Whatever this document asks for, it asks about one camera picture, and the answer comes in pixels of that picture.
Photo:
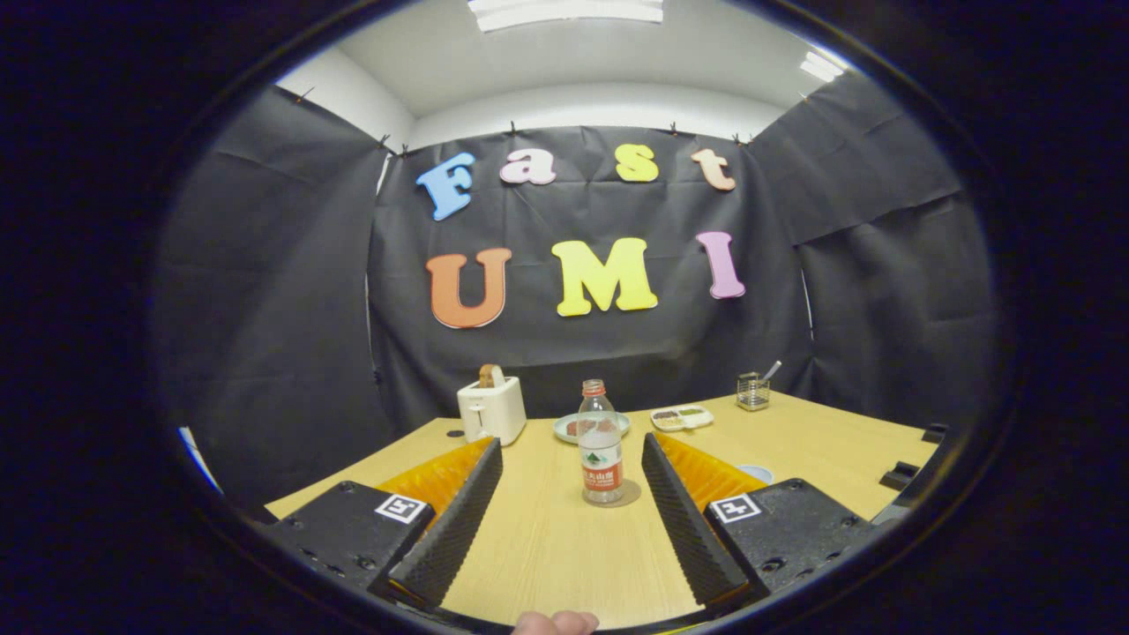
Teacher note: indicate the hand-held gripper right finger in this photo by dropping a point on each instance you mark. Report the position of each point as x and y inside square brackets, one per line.
[692, 538]

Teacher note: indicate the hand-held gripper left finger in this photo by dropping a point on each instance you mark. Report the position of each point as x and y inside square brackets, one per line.
[450, 538]

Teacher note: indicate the round brown coaster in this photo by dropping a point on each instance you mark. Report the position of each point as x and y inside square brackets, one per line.
[631, 494]

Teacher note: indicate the clear plastic bottle red label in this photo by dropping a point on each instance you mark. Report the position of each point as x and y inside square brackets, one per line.
[601, 459]

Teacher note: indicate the wooden table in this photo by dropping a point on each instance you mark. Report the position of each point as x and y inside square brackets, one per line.
[547, 547]

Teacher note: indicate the white divided tray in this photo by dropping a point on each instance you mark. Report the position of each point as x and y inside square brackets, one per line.
[681, 417]

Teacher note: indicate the white toaster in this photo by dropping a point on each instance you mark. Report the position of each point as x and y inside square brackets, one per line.
[492, 413]

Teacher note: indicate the pale green round plate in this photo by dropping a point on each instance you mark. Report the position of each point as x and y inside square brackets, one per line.
[563, 432]

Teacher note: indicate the clear square jar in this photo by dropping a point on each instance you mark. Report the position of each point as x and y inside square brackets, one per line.
[752, 392]

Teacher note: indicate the brown toast slice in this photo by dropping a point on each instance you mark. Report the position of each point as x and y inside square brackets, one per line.
[489, 377]

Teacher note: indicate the black table clamp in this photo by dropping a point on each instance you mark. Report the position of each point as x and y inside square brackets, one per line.
[900, 476]
[935, 433]

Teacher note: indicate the small ceiling light panel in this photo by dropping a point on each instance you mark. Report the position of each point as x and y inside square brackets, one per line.
[822, 66]

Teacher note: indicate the large ceiling light panel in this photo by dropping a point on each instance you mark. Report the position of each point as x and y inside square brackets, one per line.
[564, 11]

